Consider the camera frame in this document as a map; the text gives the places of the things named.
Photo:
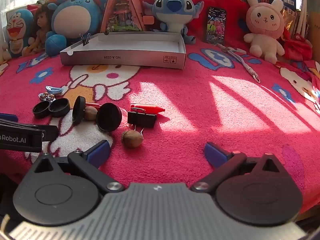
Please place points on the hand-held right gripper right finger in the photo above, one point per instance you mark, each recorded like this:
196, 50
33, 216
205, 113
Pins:
215, 153

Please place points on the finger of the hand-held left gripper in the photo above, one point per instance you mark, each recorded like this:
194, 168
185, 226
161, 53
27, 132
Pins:
51, 133
7, 117

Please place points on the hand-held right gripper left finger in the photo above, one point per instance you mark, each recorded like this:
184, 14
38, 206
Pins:
98, 153

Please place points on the brown beaded hair clip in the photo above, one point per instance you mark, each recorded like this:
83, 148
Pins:
46, 96

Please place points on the clear plastic disc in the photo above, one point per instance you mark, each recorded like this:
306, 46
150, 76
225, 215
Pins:
125, 123

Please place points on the blue hair clip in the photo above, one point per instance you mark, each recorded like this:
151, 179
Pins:
53, 89

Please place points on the large black binder clip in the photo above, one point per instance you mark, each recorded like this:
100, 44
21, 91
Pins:
141, 119

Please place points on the white cardboard box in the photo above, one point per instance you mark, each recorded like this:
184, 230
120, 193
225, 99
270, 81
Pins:
125, 57

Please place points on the brown nut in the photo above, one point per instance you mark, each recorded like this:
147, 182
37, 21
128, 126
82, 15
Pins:
132, 140
90, 113

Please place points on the pink cartoon printed blanket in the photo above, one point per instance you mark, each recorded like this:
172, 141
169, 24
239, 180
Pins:
200, 105

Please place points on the blue robot cat plush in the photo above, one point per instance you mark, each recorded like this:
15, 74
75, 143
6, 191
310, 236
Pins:
18, 27

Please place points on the small black binder clip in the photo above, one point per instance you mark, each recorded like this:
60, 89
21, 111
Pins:
85, 42

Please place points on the brown-haired doll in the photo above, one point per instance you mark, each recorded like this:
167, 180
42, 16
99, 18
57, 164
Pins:
42, 20

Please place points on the round blue mouse plush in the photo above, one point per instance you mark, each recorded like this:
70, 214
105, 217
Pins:
72, 20

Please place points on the smartphone with lit screen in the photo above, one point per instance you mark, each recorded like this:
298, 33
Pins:
216, 27

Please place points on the red cloth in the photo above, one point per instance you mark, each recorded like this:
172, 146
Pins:
297, 48

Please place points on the triangular pink display toy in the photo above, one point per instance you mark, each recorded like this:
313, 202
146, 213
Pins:
122, 12

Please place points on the blue alien plush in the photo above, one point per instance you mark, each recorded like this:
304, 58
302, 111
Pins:
172, 17

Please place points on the pink bunny plush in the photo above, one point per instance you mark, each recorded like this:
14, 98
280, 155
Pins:
263, 17

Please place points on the wooden board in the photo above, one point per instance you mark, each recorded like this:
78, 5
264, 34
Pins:
315, 35

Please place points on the white rack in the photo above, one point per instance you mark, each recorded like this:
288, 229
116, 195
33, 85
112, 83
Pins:
303, 10

